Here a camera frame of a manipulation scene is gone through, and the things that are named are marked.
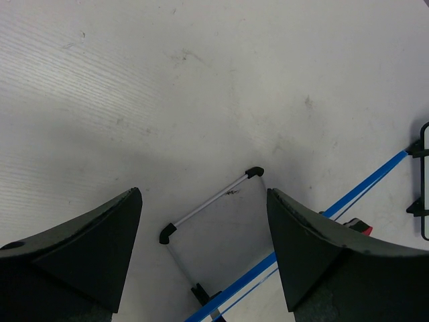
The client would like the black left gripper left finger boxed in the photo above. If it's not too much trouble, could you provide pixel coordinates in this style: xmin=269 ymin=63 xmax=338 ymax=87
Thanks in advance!
xmin=1 ymin=188 xmax=143 ymax=321

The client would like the silver framed small whiteboard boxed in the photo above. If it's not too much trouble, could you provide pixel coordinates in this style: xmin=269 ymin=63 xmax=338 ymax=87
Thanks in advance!
xmin=158 ymin=166 xmax=278 ymax=321

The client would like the black framed whiteboard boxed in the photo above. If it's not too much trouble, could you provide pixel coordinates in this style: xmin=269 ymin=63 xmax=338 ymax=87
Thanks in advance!
xmin=406 ymin=122 xmax=428 ymax=241

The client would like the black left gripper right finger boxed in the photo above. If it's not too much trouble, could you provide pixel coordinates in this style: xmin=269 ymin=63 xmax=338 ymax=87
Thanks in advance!
xmin=267 ymin=189 xmax=428 ymax=321

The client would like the blue framed whiteboard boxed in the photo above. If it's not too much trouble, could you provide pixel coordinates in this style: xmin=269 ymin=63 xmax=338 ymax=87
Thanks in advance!
xmin=185 ymin=150 xmax=408 ymax=322

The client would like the red whiteboard eraser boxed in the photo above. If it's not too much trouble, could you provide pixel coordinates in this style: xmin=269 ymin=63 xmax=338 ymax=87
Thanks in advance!
xmin=343 ymin=218 xmax=373 ymax=236

